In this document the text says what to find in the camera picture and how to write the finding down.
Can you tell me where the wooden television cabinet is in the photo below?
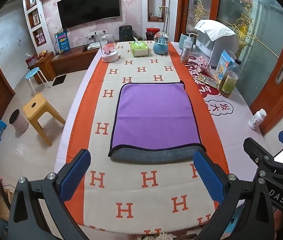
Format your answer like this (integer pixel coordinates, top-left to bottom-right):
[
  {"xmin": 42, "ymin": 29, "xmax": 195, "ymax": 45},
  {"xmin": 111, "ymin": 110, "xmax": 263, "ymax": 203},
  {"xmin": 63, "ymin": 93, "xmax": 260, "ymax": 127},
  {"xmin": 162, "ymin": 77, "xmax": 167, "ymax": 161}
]
[{"xmin": 50, "ymin": 40, "xmax": 122, "ymax": 77}]

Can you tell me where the glass dome ornament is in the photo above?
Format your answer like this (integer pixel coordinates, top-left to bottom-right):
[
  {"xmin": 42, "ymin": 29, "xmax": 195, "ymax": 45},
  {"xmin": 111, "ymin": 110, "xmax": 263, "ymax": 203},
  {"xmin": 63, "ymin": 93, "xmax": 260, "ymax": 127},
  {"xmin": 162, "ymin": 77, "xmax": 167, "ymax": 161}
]
[{"xmin": 100, "ymin": 34, "xmax": 120, "ymax": 63}]

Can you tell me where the white countertop appliance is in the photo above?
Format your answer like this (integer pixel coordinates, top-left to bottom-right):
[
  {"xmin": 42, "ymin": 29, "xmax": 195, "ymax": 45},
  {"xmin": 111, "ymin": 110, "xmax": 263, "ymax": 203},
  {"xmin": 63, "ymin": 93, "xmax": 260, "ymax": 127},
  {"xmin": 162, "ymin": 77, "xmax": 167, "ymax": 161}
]
[{"xmin": 194, "ymin": 19, "xmax": 239, "ymax": 67}]

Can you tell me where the small gold door ornament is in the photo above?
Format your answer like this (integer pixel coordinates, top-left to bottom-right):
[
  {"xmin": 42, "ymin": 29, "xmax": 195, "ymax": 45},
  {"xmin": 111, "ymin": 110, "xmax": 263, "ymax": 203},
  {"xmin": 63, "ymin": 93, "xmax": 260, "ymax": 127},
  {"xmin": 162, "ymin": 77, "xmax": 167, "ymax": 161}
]
[{"xmin": 194, "ymin": 0, "xmax": 205, "ymax": 23}]

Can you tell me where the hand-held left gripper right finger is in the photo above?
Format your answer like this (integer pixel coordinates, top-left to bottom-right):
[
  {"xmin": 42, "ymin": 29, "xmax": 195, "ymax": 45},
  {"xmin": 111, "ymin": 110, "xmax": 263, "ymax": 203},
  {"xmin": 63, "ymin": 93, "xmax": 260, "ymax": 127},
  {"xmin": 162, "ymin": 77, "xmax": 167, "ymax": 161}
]
[{"xmin": 193, "ymin": 149, "xmax": 275, "ymax": 240}]

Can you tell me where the dark floor mat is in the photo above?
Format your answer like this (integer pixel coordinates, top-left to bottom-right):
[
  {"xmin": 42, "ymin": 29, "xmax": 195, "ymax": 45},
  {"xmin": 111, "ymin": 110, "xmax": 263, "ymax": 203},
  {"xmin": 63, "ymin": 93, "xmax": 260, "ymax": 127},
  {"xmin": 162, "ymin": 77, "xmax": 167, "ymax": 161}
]
[{"xmin": 52, "ymin": 76, "xmax": 65, "ymax": 87}]

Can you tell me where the black curved television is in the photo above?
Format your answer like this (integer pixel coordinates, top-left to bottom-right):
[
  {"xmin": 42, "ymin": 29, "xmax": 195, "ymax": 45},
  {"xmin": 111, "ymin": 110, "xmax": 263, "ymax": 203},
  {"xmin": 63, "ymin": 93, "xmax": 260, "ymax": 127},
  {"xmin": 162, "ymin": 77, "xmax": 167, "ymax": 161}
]
[{"xmin": 57, "ymin": 0, "xmax": 121, "ymax": 29}]

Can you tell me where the white cloth cover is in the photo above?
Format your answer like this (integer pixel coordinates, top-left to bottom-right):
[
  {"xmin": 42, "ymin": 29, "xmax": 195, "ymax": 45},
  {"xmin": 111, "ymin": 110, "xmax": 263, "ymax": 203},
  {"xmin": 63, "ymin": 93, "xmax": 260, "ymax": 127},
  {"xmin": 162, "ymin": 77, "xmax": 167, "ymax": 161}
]
[{"xmin": 194, "ymin": 19, "xmax": 237, "ymax": 42}]

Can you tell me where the wooden crate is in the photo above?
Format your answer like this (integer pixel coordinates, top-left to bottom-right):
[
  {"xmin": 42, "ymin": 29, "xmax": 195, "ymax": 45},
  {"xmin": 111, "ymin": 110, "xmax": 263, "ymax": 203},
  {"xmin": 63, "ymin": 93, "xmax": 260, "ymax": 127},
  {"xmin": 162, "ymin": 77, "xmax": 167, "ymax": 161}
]
[{"xmin": 0, "ymin": 187, "xmax": 14, "ymax": 222}]

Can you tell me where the pink flower decoration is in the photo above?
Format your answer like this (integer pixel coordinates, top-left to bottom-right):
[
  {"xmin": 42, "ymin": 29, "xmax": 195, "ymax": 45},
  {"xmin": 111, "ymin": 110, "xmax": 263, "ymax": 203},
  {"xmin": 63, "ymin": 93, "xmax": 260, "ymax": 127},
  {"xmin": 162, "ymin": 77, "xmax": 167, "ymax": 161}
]
[{"xmin": 197, "ymin": 56, "xmax": 212, "ymax": 72}]

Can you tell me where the purple and grey towel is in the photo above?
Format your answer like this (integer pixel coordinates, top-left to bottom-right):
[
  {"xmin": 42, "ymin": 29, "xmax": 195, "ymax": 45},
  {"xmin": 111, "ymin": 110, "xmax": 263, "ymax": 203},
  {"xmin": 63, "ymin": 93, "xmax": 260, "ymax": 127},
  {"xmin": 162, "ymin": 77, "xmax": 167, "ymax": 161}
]
[{"xmin": 108, "ymin": 80, "xmax": 207, "ymax": 165}]

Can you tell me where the white pole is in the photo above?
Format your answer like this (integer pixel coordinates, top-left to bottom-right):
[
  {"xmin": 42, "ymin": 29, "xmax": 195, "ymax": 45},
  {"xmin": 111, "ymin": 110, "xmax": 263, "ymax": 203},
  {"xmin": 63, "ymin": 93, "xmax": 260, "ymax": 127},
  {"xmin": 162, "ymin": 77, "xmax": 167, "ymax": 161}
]
[{"xmin": 163, "ymin": 0, "xmax": 172, "ymax": 34}]

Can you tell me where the plastic squeeze bottle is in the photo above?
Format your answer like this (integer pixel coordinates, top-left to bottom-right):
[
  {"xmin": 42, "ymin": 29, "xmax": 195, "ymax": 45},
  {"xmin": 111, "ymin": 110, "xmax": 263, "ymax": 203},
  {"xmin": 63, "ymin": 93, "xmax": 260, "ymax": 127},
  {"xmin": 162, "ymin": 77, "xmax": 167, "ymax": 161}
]
[{"xmin": 180, "ymin": 33, "xmax": 197, "ymax": 64}]

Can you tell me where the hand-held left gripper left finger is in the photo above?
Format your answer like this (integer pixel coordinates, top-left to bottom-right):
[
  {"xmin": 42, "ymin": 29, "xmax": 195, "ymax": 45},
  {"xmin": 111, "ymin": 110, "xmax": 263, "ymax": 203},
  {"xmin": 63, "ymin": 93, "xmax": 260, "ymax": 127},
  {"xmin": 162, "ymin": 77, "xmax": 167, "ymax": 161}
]
[{"xmin": 8, "ymin": 149, "xmax": 92, "ymax": 240}]

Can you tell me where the blue snow globe ornament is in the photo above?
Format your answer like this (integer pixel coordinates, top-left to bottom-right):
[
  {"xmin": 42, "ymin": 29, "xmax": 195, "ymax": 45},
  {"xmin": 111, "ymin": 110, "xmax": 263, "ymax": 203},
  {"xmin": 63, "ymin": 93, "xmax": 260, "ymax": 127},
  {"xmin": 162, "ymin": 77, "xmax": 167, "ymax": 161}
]
[{"xmin": 153, "ymin": 32, "xmax": 170, "ymax": 55}]

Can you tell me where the green tissue box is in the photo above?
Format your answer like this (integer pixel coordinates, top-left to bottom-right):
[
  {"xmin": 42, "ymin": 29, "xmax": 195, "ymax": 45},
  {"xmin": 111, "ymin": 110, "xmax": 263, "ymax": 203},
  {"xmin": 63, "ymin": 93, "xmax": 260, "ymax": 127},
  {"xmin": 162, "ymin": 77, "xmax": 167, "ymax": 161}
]
[{"xmin": 130, "ymin": 41, "xmax": 149, "ymax": 57}]

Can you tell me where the round blue and white stool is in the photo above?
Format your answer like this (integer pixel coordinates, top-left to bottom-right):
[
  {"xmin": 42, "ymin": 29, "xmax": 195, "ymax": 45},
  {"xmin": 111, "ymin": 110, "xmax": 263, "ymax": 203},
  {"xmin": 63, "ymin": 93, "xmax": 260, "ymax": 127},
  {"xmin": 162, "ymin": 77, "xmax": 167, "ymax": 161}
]
[{"xmin": 25, "ymin": 67, "xmax": 52, "ymax": 93}]

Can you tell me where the large gold door ornament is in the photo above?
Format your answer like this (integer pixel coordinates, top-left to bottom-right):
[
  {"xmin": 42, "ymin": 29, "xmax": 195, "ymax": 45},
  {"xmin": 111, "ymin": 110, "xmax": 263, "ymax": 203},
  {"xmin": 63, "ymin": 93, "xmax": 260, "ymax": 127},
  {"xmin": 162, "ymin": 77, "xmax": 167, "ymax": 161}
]
[{"xmin": 231, "ymin": 4, "xmax": 257, "ymax": 53}]

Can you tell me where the orange and cream patterned blanket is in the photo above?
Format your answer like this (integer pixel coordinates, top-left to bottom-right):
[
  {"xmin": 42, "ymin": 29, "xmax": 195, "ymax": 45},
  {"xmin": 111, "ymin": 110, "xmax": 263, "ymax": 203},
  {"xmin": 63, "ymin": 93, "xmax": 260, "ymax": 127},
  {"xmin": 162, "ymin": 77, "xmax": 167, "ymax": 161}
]
[{"xmin": 64, "ymin": 41, "xmax": 230, "ymax": 238}]

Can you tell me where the blue printed box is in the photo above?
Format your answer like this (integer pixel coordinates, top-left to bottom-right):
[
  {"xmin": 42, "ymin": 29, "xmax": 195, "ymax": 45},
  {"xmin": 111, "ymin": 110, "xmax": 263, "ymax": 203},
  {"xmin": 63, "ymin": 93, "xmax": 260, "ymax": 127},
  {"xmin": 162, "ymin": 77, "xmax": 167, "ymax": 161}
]
[{"xmin": 54, "ymin": 30, "xmax": 71, "ymax": 53}]

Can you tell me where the white pill bottle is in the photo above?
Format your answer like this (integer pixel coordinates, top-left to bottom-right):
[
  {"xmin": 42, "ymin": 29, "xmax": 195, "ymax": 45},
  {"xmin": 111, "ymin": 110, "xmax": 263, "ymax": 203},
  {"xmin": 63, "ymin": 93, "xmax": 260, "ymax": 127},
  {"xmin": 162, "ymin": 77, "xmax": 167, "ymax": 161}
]
[{"xmin": 248, "ymin": 109, "xmax": 267, "ymax": 130}]

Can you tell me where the red tissue box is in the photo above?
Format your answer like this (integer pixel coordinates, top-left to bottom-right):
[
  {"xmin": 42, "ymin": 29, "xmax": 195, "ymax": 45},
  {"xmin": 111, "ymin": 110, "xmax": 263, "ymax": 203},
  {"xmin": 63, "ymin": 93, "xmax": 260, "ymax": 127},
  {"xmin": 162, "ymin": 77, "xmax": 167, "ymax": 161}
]
[{"xmin": 26, "ymin": 54, "xmax": 39, "ymax": 67}]

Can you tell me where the yellow oil bottle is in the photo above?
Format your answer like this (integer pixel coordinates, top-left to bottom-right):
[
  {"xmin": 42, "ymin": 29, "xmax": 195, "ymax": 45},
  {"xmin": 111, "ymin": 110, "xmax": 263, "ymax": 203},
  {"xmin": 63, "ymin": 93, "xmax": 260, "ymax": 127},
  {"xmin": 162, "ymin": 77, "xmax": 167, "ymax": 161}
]
[{"xmin": 218, "ymin": 59, "xmax": 242, "ymax": 98}]

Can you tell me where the pink waste bin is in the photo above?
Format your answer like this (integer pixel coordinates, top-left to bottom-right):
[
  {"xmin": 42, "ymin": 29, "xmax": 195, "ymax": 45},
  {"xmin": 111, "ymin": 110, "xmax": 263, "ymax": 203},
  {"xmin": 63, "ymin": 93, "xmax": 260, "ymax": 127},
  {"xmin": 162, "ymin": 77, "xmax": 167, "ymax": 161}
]
[{"xmin": 9, "ymin": 109, "xmax": 29, "ymax": 132}]

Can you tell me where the wooden side cabinet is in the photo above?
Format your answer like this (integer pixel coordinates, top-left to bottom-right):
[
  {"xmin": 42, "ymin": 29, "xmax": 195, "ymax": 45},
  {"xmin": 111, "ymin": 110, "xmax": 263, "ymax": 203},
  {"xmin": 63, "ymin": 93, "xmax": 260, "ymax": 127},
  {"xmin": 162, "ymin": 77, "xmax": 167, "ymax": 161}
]
[{"xmin": 28, "ymin": 52, "xmax": 57, "ymax": 84}]

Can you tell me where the black air fryer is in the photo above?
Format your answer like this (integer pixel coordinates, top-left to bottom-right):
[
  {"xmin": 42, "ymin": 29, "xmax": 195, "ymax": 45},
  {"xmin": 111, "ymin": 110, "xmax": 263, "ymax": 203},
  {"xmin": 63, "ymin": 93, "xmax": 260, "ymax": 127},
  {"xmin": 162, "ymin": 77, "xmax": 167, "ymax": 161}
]
[{"xmin": 118, "ymin": 25, "xmax": 135, "ymax": 42}]

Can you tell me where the colourful printed package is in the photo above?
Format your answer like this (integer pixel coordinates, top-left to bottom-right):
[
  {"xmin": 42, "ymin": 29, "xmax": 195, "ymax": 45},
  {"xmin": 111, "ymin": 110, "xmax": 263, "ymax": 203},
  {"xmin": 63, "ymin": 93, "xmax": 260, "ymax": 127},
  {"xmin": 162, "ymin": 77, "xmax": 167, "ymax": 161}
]
[{"xmin": 215, "ymin": 50, "xmax": 235, "ymax": 85}]

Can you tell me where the yellow plastic stool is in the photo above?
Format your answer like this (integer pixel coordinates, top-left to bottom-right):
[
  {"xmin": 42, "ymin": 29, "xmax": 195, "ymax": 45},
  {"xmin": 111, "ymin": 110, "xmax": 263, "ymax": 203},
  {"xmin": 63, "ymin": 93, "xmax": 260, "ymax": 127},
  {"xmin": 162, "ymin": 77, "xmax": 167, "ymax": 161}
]
[{"xmin": 23, "ymin": 92, "xmax": 66, "ymax": 147}]

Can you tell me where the glittery candy box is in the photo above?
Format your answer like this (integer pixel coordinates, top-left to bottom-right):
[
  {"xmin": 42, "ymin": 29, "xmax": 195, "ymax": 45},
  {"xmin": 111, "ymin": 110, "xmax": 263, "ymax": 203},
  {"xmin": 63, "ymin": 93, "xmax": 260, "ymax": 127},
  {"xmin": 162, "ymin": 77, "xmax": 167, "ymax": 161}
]
[{"xmin": 199, "ymin": 72, "xmax": 219, "ymax": 89}]

